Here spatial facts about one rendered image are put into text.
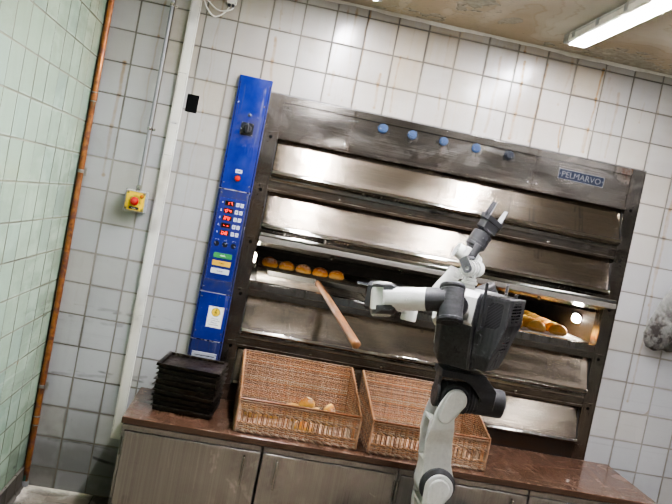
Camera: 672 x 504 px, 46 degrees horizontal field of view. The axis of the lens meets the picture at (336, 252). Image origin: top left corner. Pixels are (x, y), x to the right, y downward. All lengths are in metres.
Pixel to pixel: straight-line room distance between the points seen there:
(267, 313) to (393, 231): 0.75
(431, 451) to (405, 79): 1.81
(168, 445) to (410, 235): 1.53
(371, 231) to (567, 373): 1.26
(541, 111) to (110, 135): 2.11
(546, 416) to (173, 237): 2.10
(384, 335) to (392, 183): 0.76
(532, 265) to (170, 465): 2.00
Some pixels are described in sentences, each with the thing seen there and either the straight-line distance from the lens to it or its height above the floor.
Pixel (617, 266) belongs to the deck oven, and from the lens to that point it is 4.34.
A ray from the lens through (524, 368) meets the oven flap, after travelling 4.23.
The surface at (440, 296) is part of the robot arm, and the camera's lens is 2.95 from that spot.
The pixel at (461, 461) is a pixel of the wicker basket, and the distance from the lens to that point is 3.74.
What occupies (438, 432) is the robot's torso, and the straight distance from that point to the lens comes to 3.19.
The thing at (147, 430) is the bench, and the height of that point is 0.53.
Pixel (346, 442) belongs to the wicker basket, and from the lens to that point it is 3.62.
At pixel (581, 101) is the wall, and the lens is 4.26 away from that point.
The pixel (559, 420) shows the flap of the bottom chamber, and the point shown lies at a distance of 4.37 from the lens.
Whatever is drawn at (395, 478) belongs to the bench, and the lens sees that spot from 3.65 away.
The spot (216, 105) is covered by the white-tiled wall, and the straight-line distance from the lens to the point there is 3.95.
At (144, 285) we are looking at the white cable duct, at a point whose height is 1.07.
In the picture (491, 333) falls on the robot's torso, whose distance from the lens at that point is 3.07.
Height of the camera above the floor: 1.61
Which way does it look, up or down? 3 degrees down
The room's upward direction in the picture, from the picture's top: 11 degrees clockwise
